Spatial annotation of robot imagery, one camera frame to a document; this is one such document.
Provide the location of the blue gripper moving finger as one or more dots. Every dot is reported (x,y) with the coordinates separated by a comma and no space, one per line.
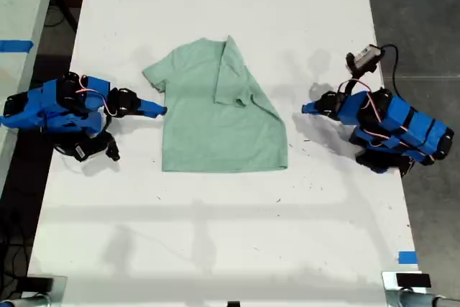
(152,114)
(312,110)

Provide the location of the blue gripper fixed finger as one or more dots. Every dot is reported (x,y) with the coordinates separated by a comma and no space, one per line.
(152,105)
(311,105)

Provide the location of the pale green T-shirt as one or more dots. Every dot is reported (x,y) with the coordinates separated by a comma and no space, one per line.
(201,131)

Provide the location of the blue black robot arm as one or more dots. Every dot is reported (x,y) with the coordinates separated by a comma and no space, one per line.
(413,127)
(54,105)

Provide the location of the long blue tape strip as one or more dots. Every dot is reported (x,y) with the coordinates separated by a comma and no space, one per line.
(16,45)

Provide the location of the white side table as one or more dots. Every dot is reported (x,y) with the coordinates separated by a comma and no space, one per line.
(19,5)

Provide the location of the short blue tape strip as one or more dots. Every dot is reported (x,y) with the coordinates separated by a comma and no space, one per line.
(407,257)

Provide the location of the small black box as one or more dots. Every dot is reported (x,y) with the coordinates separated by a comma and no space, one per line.
(34,284)
(413,280)

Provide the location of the metal table clamp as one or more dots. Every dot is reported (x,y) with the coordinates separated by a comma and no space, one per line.
(390,292)
(57,290)

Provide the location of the tiny black block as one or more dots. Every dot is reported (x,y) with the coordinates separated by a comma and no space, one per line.
(233,304)

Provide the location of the black camera box with label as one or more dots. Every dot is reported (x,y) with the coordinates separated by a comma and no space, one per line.
(93,147)

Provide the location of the grey camera box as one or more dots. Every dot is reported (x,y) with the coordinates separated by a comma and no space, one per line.
(364,56)

